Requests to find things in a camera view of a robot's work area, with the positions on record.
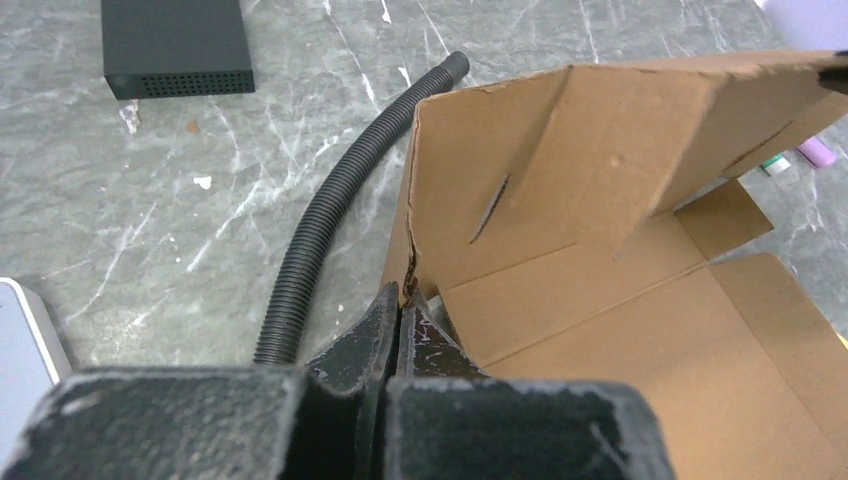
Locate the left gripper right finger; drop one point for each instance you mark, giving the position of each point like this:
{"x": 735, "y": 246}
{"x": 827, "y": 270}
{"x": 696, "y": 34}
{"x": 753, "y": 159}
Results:
{"x": 446, "y": 418}

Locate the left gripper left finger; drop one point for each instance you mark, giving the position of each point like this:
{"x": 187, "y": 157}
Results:
{"x": 309, "y": 421}

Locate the brown cardboard box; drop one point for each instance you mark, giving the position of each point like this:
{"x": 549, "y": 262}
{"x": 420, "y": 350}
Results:
{"x": 579, "y": 223}

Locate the black rectangular box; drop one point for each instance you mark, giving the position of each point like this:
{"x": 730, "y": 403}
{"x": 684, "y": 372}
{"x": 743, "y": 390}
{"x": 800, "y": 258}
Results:
{"x": 180, "y": 48}

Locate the clear plastic case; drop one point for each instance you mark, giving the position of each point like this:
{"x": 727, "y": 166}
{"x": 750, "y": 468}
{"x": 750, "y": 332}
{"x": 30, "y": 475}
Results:
{"x": 33, "y": 359}

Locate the pink marker pen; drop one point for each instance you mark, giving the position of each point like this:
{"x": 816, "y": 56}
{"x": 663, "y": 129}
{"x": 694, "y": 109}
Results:
{"x": 816, "y": 153}

